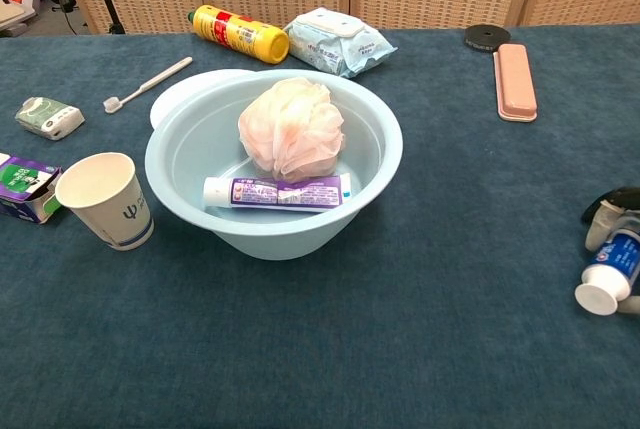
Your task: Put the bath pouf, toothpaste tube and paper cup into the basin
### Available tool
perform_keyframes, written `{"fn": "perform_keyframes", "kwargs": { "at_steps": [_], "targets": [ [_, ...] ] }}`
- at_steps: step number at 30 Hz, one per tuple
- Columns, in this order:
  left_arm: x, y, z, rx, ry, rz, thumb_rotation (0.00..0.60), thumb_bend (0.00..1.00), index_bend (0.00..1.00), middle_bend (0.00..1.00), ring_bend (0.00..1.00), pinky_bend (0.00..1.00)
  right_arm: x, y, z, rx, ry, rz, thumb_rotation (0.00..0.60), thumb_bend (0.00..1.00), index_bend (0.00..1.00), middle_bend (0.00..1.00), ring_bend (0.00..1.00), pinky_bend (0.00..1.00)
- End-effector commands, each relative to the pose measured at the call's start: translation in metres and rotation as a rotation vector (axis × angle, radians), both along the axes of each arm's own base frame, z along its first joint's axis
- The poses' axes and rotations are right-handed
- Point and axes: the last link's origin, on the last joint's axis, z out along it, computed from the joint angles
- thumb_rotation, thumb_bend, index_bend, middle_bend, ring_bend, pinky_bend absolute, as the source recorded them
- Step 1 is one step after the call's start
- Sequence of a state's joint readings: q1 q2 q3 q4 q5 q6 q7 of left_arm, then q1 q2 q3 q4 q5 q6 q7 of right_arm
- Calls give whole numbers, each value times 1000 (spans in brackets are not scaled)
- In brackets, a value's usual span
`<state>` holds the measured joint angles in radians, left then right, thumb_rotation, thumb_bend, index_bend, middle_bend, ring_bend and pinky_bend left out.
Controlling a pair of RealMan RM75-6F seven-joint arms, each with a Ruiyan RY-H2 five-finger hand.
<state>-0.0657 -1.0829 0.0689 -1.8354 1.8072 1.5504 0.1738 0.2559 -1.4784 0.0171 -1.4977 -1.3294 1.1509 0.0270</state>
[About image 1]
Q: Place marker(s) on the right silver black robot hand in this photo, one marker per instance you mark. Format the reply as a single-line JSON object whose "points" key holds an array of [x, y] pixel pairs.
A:
{"points": [[615, 199]]}

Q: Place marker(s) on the blue toothpaste tube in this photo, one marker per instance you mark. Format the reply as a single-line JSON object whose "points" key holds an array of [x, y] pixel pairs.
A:
{"points": [[612, 259]]}

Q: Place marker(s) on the pink bath pouf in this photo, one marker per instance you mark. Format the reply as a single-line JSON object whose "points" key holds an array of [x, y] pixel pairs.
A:
{"points": [[290, 129]]}

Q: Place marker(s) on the white paper cup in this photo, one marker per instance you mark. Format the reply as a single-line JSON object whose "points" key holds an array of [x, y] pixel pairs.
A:
{"points": [[125, 214]]}

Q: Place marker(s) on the purple toothpaste tube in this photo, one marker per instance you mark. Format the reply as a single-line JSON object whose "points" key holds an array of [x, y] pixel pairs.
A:
{"points": [[260, 194]]}

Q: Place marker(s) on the light blue plastic basin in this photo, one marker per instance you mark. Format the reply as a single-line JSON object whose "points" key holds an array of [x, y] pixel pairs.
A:
{"points": [[200, 139]]}

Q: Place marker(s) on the purple green box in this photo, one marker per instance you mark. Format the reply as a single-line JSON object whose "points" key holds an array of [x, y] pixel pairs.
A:
{"points": [[25, 184]]}

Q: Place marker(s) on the pink toothbrush case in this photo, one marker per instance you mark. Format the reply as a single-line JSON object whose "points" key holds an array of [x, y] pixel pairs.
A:
{"points": [[517, 79]]}

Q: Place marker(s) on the black round disc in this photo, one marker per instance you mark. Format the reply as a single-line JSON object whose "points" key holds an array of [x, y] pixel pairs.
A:
{"points": [[485, 35]]}

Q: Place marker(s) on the dark blue table cloth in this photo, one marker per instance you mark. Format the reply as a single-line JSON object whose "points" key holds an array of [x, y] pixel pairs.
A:
{"points": [[400, 324]]}

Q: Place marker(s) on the light blue wet wipes pack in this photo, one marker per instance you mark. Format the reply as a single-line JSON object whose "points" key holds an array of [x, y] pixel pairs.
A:
{"points": [[340, 46]]}

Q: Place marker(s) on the yellow plastic bottle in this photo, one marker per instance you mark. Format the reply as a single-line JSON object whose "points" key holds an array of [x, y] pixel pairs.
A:
{"points": [[235, 31]]}

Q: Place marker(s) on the white toothbrush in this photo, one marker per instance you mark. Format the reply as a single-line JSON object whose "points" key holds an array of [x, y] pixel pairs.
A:
{"points": [[150, 83]]}

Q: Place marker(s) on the small green tissue pack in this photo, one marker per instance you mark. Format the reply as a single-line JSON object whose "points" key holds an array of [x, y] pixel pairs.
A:
{"points": [[47, 116]]}

